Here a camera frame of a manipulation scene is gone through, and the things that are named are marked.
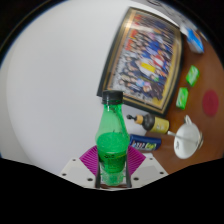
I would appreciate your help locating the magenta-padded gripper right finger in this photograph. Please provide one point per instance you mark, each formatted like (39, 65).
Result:
(136, 160)

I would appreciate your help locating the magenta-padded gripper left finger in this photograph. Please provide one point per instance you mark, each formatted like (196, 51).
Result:
(88, 160)

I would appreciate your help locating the green plastic drink bottle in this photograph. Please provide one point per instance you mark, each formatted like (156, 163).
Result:
(112, 150)

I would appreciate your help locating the blue pump bottle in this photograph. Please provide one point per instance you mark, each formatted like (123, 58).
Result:
(145, 142)

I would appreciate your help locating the dark amber pump bottle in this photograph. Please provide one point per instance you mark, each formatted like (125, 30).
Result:
(156, 124)

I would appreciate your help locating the white stirrer stick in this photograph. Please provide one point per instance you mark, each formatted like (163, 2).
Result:
(181, 137)

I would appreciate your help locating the camouflage print paper cup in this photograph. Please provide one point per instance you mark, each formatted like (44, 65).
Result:
(186, 143)

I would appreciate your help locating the flat round red coaster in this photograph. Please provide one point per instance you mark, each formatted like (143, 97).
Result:
(210, 103)

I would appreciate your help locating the framed group picture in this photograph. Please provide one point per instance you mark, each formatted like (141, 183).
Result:
(143, 60)

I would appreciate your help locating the blue tissue pack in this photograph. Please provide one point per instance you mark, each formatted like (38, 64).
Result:
(195, 40)

